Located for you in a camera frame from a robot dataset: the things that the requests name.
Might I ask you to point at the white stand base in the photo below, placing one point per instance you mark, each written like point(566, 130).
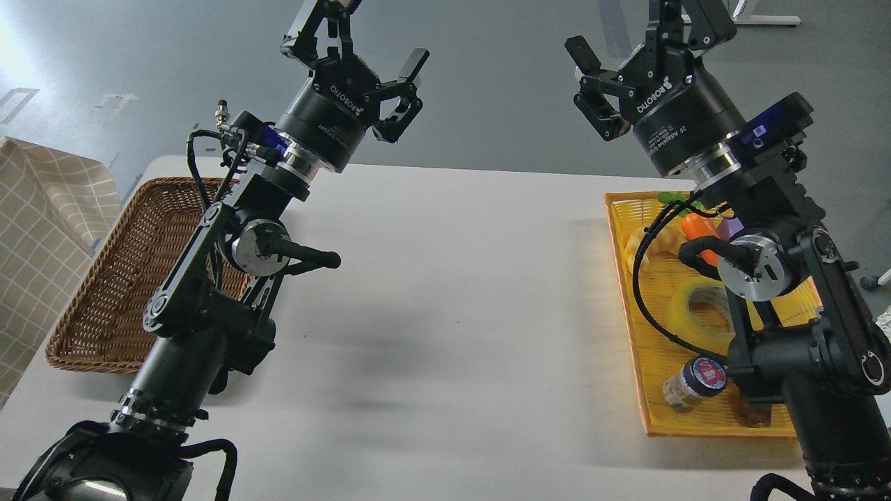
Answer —
point(766, 15)

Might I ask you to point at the office chair caster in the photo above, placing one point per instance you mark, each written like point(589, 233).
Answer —
point(870, 283)

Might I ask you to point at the toy carrot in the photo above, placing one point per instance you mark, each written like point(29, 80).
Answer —
point(693, 225)

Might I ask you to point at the beige checkered cloth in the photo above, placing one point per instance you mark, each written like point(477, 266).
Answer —
point(55, 207)

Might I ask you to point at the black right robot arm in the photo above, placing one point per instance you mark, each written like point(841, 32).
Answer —
point(802, 335)

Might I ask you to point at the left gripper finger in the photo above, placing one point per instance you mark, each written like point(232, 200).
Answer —
point(404, 87)
point(300, 42)

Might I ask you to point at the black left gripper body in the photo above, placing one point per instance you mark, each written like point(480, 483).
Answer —
point(329, 116)

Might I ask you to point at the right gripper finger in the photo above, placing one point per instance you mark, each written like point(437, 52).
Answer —
point(667, 29)
point(595, 84)

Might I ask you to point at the brown wicker basket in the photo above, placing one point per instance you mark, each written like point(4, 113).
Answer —
point(101, 330)

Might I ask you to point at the small jar blue lid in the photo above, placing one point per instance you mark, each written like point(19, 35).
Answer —
point(698, 380)

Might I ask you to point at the brown toy animal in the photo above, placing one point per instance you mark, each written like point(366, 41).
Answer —
point(754, 415)

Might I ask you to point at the toy croissant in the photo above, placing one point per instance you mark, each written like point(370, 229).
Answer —
point(669, 240)

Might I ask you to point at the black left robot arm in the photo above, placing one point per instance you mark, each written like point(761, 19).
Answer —
point(212, 314)

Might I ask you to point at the purple cube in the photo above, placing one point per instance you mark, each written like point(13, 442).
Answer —
point(729, 227)

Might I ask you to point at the yellow plastic basket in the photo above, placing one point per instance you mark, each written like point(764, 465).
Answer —
point(656, 358)

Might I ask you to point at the yellow tape roll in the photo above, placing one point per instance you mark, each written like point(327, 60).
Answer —
point(699, 313)

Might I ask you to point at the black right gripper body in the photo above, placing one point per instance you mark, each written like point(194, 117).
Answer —
point(677, 110)

